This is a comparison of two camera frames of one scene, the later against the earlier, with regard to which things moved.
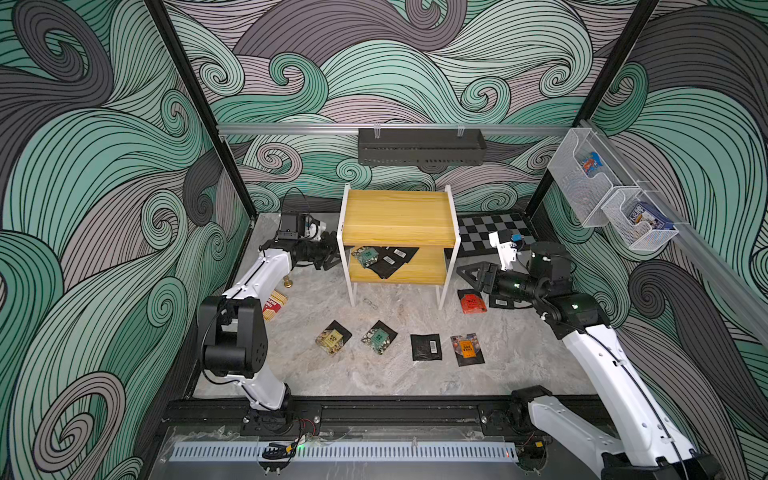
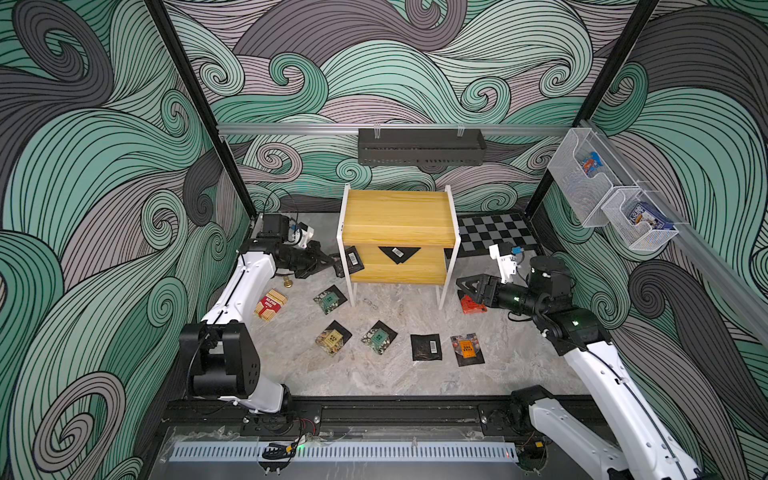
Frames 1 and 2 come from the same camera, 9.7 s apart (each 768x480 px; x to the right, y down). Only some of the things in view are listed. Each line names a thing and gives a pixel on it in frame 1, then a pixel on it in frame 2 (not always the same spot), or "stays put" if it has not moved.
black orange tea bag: (467, 349) stays put
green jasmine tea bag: (366, 256) → (330, 299)
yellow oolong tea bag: (333, 337) stays put
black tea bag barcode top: (426, 347) stays put
